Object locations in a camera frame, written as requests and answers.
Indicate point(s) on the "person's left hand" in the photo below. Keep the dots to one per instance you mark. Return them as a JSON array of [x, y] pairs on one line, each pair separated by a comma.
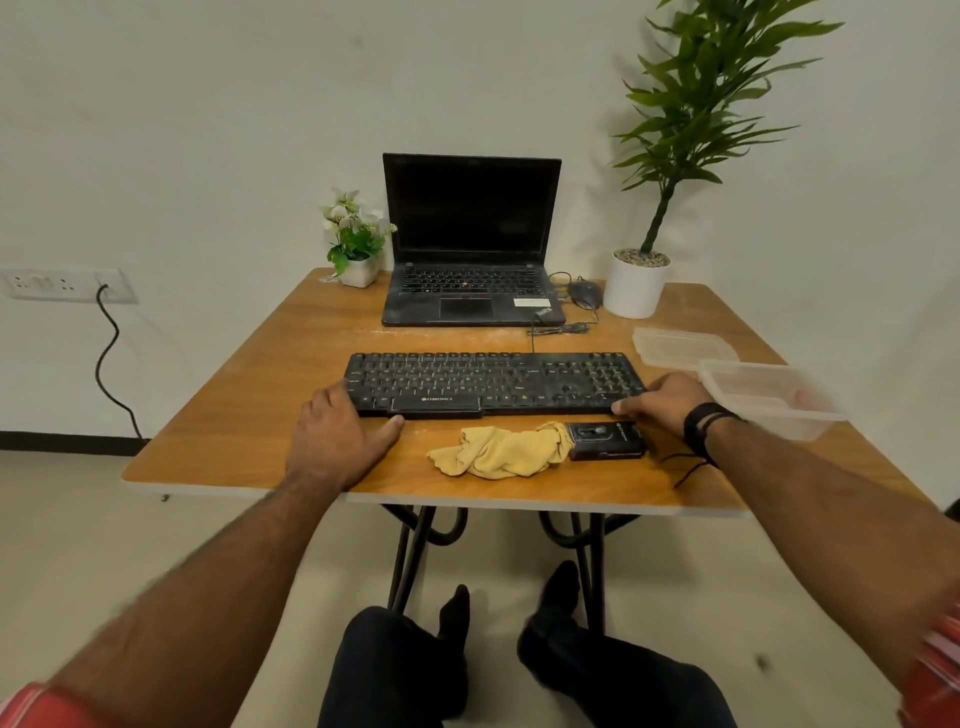
[[334, 442]]

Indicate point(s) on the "person's right hand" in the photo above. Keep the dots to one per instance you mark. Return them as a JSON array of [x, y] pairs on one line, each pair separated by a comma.
[[667, 401]]

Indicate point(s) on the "clear plastic container lid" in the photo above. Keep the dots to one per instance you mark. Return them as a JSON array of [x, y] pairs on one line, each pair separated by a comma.
[[682, 345]]

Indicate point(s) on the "small black brush tool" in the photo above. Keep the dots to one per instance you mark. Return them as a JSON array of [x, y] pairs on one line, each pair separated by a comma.
[[606, 439]]

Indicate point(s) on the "clear plastic container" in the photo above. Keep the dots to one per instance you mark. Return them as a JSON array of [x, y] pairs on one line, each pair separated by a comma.
[[780, 401]]

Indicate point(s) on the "yellow cleaning cloth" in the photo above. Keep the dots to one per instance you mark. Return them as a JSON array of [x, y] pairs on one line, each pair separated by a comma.
[[502, 450]]

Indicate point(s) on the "black keyboard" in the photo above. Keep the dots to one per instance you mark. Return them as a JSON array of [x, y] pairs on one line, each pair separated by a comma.
[[495, 379]]

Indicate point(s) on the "person's right forearm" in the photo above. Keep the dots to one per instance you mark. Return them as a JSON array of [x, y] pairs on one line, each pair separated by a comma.
[[832, 540]]

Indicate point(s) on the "person's left forearm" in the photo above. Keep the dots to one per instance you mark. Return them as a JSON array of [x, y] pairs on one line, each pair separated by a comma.
[[202, 600]]

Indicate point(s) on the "person's left leg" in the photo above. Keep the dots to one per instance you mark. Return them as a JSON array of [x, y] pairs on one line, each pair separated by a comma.
[[397, 675]]

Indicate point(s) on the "person's leg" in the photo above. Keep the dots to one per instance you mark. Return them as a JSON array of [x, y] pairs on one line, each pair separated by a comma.
[[615, 667], [397, 675]]

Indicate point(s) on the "person's right leg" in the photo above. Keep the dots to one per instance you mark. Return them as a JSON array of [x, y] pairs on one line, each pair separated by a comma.
[[615, 667]]

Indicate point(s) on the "black wristband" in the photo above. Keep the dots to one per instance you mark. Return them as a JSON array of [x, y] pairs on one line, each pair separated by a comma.
[[701, 424]]

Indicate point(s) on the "tall green plant white pot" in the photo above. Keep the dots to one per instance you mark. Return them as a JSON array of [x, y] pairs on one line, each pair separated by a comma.
[[636, 289]]

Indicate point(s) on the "black computer mouse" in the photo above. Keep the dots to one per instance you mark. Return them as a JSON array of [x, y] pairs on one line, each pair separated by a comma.
[[585, 294]]

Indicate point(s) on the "small white flower pot plant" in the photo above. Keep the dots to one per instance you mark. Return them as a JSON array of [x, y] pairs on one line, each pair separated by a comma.
[[356, 240]]

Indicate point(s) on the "black skirting board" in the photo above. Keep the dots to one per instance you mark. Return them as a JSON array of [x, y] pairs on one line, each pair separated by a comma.
[[67, 443]]

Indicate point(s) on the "black laptop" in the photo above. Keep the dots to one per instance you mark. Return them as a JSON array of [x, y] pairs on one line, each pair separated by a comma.
[[472, 210]]

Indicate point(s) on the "red right sleeve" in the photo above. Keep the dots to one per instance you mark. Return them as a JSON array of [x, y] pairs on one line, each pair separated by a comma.
[[934, 675]]

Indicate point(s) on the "red sleeve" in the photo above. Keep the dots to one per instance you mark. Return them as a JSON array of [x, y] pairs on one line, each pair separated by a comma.
[[934, 675], [45, 709]]

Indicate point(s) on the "red left sleeve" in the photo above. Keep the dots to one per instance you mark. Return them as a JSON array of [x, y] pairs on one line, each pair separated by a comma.
[[45, 709]]

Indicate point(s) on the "black metal table frame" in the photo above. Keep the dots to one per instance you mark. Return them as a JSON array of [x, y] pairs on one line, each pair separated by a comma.
[[409, 555]]

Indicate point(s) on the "white wall socket panel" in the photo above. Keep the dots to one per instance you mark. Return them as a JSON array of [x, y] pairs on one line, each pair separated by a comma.
[[52, 285]]

